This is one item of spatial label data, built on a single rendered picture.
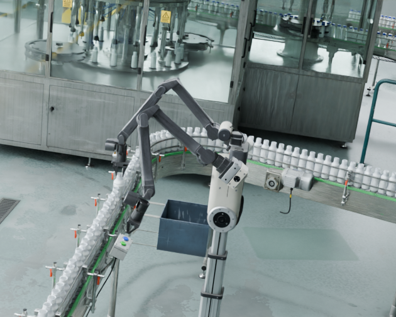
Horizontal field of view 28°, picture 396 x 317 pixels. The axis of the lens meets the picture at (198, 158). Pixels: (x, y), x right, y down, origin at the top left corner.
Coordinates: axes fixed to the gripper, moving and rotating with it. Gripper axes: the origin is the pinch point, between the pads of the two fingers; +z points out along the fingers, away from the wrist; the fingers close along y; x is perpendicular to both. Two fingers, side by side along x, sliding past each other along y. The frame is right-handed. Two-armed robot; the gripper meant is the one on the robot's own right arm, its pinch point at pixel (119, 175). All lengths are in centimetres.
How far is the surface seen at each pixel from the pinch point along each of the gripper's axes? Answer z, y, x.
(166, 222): 30.5, -30.1, -8.7
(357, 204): 34, -155, -97
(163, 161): 28, -12, -107
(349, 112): 76, -180, -489
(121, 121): 65, 59, -299
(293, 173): 20, -107, -102
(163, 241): 44, -29, -9
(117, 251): 14, -15, 69
